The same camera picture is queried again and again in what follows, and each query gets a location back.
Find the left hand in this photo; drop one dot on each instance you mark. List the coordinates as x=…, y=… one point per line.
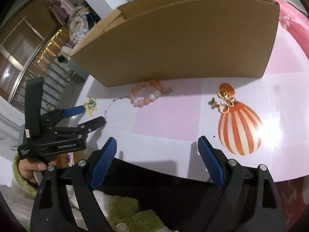
x=28, y=166

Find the grey metal cabinet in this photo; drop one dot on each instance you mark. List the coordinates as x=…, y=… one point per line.
x=77, y=69

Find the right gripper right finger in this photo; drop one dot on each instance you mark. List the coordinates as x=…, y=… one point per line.
x=250, y=199

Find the green fuzzy sleeve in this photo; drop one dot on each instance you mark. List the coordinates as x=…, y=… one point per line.
x=24, y=184

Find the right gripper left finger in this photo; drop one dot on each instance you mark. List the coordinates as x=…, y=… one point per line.
x=52, y=209

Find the brown cardboard box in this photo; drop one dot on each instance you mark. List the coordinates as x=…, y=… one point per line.
x=173, y=39

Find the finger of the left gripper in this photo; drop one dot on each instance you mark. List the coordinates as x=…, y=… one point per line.
x=83, y=128
x=56, y=115

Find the pile of clothes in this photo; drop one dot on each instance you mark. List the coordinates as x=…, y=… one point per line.
x=80, y=18

